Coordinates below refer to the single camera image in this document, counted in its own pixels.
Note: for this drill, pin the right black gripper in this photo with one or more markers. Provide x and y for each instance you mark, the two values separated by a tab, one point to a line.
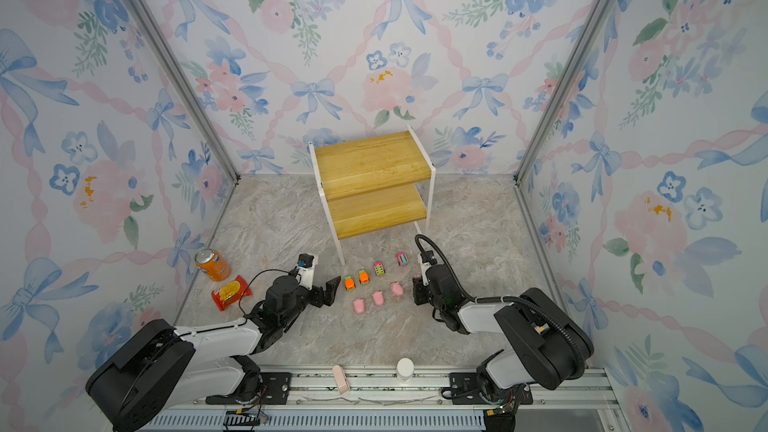
418	287

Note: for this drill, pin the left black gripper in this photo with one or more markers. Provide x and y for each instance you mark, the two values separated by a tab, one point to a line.
329	293

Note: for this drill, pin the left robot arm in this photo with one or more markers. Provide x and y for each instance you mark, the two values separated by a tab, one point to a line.
162	366

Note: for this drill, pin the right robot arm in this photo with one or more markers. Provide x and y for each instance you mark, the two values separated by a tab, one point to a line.
546	346

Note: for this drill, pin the white bottle cap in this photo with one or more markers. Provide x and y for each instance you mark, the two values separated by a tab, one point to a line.
405	369

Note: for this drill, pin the pink eraser block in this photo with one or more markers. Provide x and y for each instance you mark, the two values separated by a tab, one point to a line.
340	379

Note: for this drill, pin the red snack packet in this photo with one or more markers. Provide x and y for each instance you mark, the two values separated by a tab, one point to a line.
230	293

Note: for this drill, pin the orange soda can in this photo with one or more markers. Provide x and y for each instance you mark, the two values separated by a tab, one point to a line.
212	264

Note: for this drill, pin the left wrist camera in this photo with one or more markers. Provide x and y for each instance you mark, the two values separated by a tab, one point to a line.
305	270

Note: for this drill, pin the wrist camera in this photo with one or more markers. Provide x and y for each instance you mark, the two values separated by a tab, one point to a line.
305	270
427	260

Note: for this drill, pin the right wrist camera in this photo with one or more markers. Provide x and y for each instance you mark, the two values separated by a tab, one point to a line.
427	260

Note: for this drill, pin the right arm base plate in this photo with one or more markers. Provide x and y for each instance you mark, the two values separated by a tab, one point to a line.
471	388

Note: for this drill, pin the wooden two-tier white-frame shelf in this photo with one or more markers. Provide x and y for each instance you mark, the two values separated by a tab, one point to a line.
373	184

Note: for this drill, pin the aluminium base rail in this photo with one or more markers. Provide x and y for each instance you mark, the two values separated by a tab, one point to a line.
378	401

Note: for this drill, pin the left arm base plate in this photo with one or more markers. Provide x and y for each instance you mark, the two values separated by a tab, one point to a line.
271	388

